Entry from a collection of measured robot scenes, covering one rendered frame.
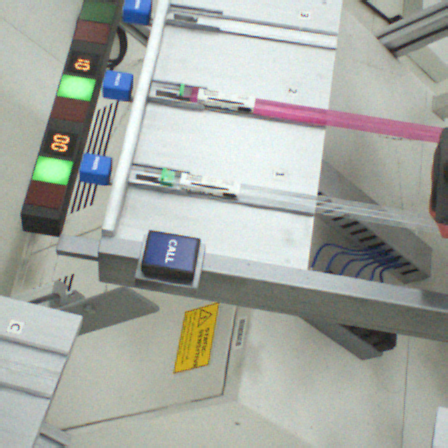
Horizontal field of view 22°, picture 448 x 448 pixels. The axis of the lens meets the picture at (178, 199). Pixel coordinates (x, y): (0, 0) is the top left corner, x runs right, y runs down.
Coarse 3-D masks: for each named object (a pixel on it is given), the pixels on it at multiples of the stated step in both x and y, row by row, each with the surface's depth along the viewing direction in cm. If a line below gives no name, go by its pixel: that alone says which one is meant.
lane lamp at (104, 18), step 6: (84, 6) 128; (90, 6) 128; (96, 6) 128; (102, 6) 128; (108, 6) 128; (114, 6) 128; (84, 12) 127; (90, 12) 127; (96, 12) 127; (102, 12) 127; (108, 12) 127; (84, 18) 127; (90, 18) 127; (96, 18) 127; (102, 18) 127; (108, 18) 127; (108, 24) 127
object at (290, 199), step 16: (176, 176) 113; (240, 192) 113; (256, 192) 113; (272, 192) 113; (288, 192) 113; (304, 208) 113; (320, 208) 112; (336, 208) 112; (352, 208) 112; (368, 208) 112; (384, 208) 112; (400, 224) 112; (416, 224) 112; (432, 224) 112
